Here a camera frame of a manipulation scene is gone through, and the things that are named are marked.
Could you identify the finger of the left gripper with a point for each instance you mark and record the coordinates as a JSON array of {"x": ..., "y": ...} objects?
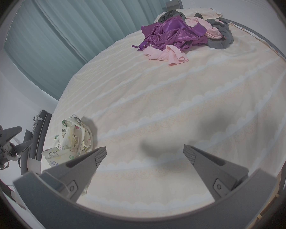
[
  {"x": 7, "y": 136},
  {"x": 22, "y": 148}
]

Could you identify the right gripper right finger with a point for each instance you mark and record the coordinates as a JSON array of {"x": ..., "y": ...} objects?
[{"x": 212, "y": 173}]

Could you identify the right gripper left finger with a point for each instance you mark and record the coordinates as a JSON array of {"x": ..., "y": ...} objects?
[{"x": 83, "y": 173}]

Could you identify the white printed pyjama top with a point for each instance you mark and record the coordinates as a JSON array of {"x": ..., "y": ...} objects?
[{"x": 69, "y": 139}]

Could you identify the black chest of drawers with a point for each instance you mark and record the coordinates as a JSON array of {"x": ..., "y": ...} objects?
[{"x": 41, "y": 132}]

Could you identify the blue-green curtain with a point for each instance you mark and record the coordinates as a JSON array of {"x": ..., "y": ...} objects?
[
  {"x": 38, "y": 61},
  {"x": 97, "y": 18}
]

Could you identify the bed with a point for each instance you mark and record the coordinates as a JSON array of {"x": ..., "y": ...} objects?
[{"x": 169, "y": 99}]

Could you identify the pink garment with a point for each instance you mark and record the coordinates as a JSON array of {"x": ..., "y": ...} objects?
[{"x": 174, "y": 56}]

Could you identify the dark grey garment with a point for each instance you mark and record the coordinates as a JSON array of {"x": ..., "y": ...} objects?
[{"x": 225, "y": 38}]

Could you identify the purple satin garment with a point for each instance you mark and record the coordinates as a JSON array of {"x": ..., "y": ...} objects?
[{"x": 171, "y": 34}]

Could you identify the cream pillow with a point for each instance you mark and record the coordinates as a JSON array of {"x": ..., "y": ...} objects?
[{"x": 205, "y": 12}]

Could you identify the black garment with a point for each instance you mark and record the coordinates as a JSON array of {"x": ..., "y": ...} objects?
[{"x": 169, "y": 15}]

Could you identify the grey bedside table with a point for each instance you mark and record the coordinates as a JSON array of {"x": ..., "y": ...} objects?
[{"x": 172, "y": 5}]

